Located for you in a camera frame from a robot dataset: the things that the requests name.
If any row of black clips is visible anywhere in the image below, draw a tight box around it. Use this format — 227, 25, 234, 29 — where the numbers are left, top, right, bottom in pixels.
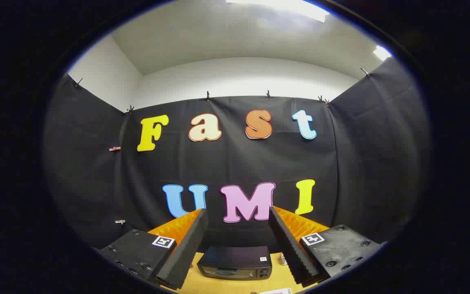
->
75, 67, 370, 115

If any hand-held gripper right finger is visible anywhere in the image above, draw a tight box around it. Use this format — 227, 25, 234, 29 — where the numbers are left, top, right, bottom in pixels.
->
268, 206, 384, 288

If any long ceiling light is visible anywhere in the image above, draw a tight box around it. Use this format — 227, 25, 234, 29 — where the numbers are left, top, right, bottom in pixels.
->
226, 0, 329, 23

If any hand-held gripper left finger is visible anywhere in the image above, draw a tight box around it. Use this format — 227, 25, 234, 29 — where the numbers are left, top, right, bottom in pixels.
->
96, 208, 210, 291

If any black toaster oven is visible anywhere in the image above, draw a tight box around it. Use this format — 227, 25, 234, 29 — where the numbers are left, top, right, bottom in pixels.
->
197, 245, 273, 280

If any black backdrop cloth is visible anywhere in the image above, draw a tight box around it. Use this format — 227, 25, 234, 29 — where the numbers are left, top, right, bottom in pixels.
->
43, 57, 431, 254

